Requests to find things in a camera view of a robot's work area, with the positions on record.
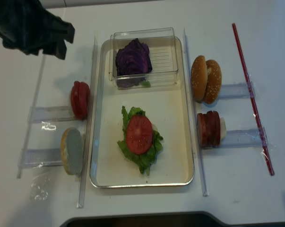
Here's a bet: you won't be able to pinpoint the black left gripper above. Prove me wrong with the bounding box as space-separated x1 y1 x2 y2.
0 0 75 60

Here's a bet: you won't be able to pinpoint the red tomato slice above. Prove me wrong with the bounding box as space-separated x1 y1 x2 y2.
125 114 153 155

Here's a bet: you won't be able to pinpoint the stacked tomato slices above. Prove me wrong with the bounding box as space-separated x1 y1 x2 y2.
70 81 90 120

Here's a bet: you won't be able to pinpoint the small green lettuce scrap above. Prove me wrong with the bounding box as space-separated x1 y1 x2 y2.
140 80 151 87

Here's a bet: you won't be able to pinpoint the white bread slice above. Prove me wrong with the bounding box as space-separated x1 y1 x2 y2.
60 128 83 175

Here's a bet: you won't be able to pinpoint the green lettuce leaf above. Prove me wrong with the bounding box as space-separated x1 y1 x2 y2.
117 106 164 175

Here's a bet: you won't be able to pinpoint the meat patty slice outer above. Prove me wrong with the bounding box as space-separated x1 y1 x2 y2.
197 113 207 147

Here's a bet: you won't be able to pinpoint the meat patty slice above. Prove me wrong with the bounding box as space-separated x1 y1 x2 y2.
205 111 216 146
197 113 207 147
213 111 221 146

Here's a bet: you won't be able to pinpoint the meat patty slice middle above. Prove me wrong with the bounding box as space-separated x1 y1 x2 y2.
205 111 216 146

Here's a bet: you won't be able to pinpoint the meat patty slice inner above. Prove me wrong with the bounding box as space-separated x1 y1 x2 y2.
213 111 221 146

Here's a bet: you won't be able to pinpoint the purple cabbage wedge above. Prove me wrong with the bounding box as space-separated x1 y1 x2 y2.
115 38 153 88

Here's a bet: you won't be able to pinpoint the clear plastic container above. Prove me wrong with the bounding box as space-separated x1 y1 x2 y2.
109 27 179 89

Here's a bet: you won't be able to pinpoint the metal baking tray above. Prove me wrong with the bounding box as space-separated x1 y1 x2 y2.
90 40 194 188

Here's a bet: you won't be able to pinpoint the sesame bun half back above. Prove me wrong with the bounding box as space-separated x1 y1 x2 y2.
191 55 207 102

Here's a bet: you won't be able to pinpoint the sesame bun half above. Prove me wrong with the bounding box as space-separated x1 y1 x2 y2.
203 60 222 104
191 55 207 102

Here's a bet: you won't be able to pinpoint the sesame bun half front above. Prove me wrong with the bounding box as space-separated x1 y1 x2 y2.
203 60 222 104

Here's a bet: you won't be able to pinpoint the white pusher block lower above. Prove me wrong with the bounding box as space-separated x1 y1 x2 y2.
220 117 227 141

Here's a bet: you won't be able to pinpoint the dark monitor edge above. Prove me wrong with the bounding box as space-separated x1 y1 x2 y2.
61 211 285 227

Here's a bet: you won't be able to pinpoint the red plastic strip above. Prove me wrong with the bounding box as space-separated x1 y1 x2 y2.
232 23 275 176

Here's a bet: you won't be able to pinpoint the long clear rail left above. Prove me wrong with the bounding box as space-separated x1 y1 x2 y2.
77 35 98 209

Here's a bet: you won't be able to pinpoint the long clear rail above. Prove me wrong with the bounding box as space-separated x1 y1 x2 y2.
77 35 98 209
183 28 209 197

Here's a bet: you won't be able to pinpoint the clear rail under tomatoes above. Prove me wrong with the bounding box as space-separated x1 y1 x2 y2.
32 106 76 123

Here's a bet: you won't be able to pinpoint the far left clear rail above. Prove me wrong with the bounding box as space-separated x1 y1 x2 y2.
17 55 46 179

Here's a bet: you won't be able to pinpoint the clear rail under bread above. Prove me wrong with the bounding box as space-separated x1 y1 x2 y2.
18 148 62 168

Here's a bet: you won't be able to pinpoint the clear rail under bun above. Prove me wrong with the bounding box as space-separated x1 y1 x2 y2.
218 82 255 99

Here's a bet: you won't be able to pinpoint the clear rail under patties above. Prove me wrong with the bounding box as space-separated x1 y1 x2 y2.
202 127 268 149

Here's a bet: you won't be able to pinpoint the long clear rail right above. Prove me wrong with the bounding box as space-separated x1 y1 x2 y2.
183 28 209 197

